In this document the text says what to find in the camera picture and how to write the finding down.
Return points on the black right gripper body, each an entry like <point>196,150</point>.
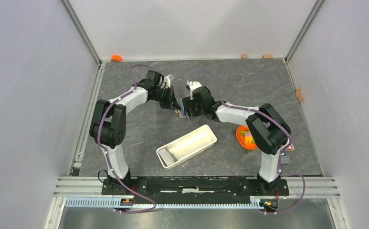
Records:
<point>196,109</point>

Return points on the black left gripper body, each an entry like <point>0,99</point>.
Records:
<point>164,97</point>

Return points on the beige leather card holder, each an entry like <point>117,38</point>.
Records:
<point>181,112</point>

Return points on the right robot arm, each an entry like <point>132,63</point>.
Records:
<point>270,132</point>

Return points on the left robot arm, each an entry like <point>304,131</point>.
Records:
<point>109,121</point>

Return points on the white plastic tray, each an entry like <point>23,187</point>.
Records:
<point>186,147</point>

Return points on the orange bowl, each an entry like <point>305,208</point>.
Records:
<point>238,137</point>

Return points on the coloured toy blocks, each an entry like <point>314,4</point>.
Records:
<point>246,137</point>

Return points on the orange round cap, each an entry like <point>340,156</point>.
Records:
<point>115,58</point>

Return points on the wooden block right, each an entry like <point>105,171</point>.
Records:
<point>267,56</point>

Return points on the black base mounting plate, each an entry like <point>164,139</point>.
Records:
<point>195,190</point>

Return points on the blue small box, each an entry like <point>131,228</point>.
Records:
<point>285,160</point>

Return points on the curved wooden piece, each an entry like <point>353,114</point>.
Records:
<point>298,94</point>

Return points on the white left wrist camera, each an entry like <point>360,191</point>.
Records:
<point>166,82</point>

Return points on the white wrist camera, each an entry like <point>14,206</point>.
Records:
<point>192,85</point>
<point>166,82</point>

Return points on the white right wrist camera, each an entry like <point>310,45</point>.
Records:
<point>192,85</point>

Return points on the white toothed cable rail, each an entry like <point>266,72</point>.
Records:
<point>119,203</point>

